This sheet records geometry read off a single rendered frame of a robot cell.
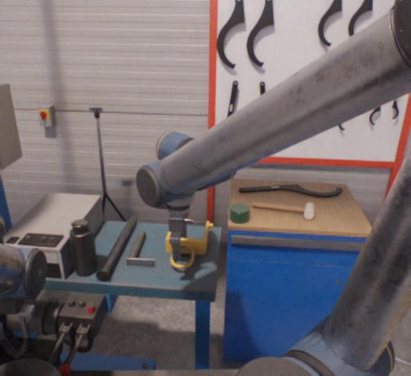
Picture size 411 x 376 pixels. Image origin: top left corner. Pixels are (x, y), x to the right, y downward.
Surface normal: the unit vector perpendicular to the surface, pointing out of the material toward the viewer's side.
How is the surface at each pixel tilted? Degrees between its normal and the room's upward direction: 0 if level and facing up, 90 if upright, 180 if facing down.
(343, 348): 91
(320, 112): 118
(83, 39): 90
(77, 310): 0
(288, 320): 90
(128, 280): 0
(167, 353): 0
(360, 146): 90
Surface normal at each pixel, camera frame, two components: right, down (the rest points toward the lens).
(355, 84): -0.62, 0.50
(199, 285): 0.01, -0.92
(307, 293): -0.09, 0.39
